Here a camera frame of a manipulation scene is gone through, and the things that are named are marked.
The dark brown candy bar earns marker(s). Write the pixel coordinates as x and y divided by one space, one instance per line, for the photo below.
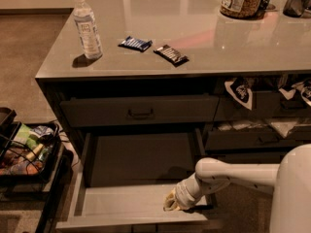
171 55

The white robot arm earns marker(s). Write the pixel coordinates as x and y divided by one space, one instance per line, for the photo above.
290 181

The green snack bag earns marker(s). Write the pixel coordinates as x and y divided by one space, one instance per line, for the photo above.
32 139

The blue candy bar wrapper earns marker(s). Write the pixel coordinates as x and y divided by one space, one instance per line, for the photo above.
135 44

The white plastic bag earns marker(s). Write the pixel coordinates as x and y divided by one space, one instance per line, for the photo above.
283 126

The black wire basket cart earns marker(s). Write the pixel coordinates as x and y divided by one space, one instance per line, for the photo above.
31 191

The clear plastic water bottle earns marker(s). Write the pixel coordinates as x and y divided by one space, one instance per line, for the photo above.
86 25

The grey drawer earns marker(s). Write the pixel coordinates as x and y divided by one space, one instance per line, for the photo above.
263 157
256 139
139 110
123 180
266 104

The dark glass container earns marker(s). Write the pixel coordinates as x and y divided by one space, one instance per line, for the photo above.
296 8

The large nut jar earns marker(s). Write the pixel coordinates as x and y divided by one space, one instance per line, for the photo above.
239 8

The black white snack bag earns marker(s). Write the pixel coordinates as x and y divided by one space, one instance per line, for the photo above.
240 91

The grey drawer cabinet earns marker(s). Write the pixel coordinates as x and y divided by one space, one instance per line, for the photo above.
219 49

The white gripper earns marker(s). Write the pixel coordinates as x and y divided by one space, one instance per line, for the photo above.
182 195

